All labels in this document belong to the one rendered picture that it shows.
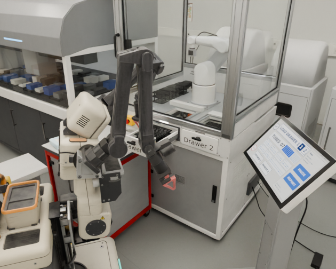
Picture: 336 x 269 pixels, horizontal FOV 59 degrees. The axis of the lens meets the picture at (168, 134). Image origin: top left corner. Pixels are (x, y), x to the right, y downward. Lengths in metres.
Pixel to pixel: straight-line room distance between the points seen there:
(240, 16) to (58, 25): 1.39
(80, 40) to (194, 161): 1.33
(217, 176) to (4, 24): 2.31
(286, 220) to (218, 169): 0.63
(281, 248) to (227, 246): 0.76
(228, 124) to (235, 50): 0.46
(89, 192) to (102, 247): 0.68
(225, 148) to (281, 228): 0.62
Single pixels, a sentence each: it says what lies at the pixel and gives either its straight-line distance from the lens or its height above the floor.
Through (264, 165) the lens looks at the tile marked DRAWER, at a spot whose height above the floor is 1.01.
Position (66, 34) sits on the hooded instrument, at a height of 1.52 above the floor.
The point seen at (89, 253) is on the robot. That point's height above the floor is 0.28.
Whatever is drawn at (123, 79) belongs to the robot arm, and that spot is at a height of 1.52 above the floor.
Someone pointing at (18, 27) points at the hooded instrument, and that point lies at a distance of 3.00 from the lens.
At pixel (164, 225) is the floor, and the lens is 2.69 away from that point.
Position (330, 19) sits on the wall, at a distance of 4.93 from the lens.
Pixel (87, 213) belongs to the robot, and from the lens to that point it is 1.57.
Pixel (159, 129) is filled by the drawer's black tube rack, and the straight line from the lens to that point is 2.20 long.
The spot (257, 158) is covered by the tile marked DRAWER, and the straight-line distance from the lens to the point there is 1.70.
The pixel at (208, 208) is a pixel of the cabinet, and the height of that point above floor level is 0.32.
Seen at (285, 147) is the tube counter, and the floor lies 1.12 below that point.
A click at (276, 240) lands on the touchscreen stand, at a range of 1.83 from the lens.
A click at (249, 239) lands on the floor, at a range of 2.67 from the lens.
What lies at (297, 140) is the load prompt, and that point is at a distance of 1.60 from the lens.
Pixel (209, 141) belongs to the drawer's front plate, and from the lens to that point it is 2.05.
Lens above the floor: 1.81
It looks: 25 degrees down
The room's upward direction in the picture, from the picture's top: 1 degrees clockwise
